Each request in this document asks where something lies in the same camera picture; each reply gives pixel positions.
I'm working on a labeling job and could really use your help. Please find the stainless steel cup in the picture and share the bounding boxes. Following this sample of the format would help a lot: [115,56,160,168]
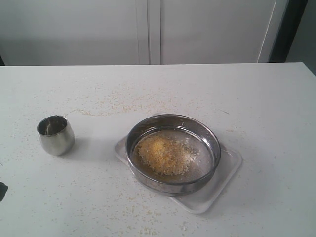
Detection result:
[37,115,75,156]

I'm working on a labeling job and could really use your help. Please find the yellow grain mixture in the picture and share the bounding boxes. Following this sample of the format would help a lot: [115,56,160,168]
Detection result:
[137,135,197,176]

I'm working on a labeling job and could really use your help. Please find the round steel mesh sieve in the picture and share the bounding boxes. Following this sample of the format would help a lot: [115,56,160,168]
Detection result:
[125,114,221,197]

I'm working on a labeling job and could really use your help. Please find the white cabinet doors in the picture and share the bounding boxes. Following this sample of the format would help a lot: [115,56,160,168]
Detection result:
[0,0,288,66]

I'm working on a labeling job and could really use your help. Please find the white plastic tray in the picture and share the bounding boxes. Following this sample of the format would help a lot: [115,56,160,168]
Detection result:
[114,111,244,214]

